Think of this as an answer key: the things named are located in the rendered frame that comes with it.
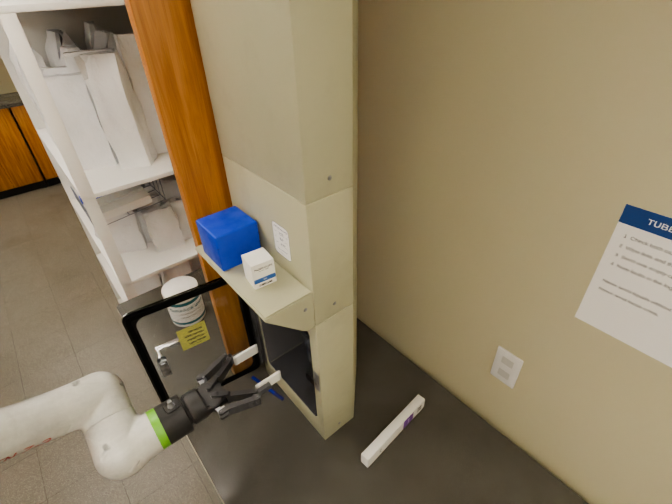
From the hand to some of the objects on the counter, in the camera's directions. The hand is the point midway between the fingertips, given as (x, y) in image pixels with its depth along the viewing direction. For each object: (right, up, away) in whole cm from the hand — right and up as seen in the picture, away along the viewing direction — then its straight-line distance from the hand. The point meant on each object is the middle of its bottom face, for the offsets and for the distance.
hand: (262, 364), depth 102 cm
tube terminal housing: (+15, -13, +28) cm, 34 cm away
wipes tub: (-39, +4, +54) cm, 67 cm away
